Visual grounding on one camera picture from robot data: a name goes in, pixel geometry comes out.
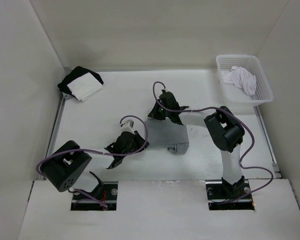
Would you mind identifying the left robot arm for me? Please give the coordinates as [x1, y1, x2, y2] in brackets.
[36, 131, 149, 192]

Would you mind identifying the metal table rail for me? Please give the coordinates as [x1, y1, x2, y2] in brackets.
[39, 94, 66, 181]
[253, 106, 282, 179]

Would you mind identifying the left metal table rail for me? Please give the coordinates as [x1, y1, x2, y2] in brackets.
[39, 94, 66, 181]

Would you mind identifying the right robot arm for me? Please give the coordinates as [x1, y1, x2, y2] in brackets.
[148, 90, 245, 199]

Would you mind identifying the folded black tank top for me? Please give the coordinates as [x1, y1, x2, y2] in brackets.
[57, 66, 104, 97]

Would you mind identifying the light pink tank top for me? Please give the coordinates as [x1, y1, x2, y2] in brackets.
[222, 66, 257, 96]

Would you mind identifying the purple cable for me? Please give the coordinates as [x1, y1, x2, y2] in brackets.
[152, 81, 274, 201]
[36, 115, 150, 208]

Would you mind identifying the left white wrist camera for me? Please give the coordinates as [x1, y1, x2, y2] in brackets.
[120, 119, 134, 134]

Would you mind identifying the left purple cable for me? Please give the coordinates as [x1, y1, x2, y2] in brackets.
[36, 115, 150, 208]

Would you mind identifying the folded white tank top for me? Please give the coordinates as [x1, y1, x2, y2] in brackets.
[67, 72, 103, 102]

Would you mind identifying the white plastic basket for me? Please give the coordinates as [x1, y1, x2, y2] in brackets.
[215, 54, 274, 107]

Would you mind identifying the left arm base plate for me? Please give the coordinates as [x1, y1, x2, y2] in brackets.
[68, 181, 119, 205]

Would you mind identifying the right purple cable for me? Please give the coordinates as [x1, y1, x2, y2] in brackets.
[152, 81, 274, 201]

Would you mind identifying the grey tank top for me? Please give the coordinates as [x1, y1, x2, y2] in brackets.
[145, 118, 190, 155]

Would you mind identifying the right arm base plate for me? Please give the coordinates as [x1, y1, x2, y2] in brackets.
[205, 182, 251, 203]

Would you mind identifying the right metal table rail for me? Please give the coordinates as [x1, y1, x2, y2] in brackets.
[253, 106, 282, 179]

